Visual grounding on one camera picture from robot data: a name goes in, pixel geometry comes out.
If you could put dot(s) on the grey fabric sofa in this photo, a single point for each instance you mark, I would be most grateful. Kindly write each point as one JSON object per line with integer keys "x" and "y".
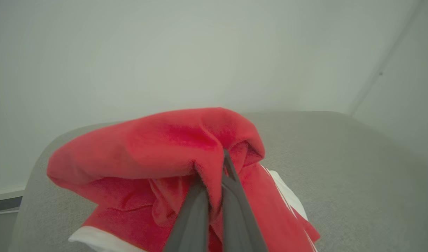
{"x": 357, "y": 182}

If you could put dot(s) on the white and dark baseboard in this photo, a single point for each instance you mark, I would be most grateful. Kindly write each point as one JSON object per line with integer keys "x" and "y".
{"x": 5, "y": 201}

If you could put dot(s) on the red cloth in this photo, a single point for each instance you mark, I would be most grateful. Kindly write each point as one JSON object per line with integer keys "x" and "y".
{"x": 158, "y": 157}

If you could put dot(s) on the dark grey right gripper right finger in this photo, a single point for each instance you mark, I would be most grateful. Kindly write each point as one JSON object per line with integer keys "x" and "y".
{"x": 240, "y": 217}

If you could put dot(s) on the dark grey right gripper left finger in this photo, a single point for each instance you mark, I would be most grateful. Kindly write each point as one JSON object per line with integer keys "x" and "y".
{"x": 191, "y": 224}

